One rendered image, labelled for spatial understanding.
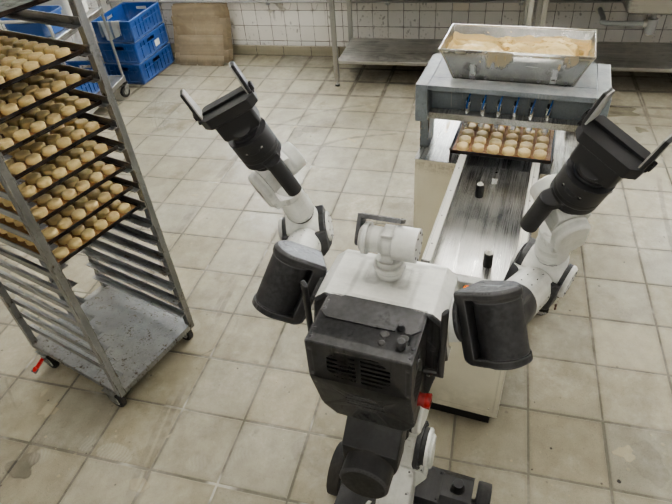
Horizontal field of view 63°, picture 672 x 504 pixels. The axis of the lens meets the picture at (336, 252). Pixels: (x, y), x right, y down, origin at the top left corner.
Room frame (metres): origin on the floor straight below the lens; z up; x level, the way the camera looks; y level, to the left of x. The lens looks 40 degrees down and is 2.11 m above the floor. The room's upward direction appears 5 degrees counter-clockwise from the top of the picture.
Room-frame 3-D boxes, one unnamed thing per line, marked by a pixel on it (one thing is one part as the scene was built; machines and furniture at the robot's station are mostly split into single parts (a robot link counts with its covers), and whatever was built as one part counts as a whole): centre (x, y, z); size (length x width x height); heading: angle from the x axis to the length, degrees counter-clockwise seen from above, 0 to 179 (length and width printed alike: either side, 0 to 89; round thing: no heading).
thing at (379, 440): (0.73, -0.07, 0.97); 0.28 x 0.13 x 0.18; 156
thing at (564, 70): (2.11, -0.77, 1.25); 0.56 x 0.29 x 0.14; 67
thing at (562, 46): (2.11, -0.78, 1.28); 0.54 x 0.27 x 0.06; 67
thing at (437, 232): (2.27, -0.69, 0.87); 2.01 x 0.03 x 0.07; 157
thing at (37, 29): (4.59, 2.17, 0.88); 0.40 x 0.30 x 0.16; 76
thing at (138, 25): (5.68, 1.80, 0.50); 0.60 x 0.40 x 0.20; 165
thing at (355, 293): (0.75, -0.08, 1.23); 0.34 x 0.30 x 0.36; 66
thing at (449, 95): (2.11, -0.77, 1.01); 0.72 x 0.33 x 0.34; 67
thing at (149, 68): (5.68, 1.80, 0.10); 0.60 x 0.40 x 0.20; 160
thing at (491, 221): (1.65, -0.57, 0.45); 0.70 x 0.34 x 0.90; 157
